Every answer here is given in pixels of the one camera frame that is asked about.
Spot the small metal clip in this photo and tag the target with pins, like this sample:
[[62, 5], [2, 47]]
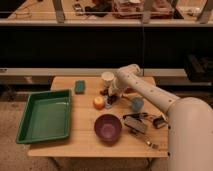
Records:
[[152, 145]]

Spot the black eyeglasses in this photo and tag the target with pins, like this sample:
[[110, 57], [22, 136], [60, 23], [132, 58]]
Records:
[[136, 115]]

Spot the purple bowl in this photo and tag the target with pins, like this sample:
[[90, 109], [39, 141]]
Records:
[[108, 128]]

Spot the green plastic tray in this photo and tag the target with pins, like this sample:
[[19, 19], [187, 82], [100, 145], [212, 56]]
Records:
[[46, 117]]

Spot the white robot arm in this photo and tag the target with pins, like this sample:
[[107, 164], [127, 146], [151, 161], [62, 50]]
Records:
[[190, 121]]

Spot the wooden table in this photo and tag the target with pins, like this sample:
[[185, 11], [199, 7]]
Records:
[[83, 141]]

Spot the orange apple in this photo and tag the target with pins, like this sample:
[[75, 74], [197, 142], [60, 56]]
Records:
[[99, 103]]

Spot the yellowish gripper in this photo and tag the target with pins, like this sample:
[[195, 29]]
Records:
[[115, 88]]

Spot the green sponge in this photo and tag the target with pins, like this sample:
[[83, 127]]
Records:
[[79, 86]]

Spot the small black box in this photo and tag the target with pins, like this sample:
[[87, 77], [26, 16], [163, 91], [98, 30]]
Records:
[[159, 122]]

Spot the blue cup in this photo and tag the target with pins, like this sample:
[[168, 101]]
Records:
[[137, 104]]

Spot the white cup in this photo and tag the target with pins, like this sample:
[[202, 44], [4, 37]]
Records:
[[107, 78]]

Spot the black stapler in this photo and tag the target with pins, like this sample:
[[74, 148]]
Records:
[[135, 124]]

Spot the dark grape bunch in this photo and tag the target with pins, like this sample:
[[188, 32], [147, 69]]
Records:
[[110, 98]]

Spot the orange bowl with utensil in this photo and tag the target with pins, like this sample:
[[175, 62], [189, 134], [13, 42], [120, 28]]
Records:
[[129, 90]]

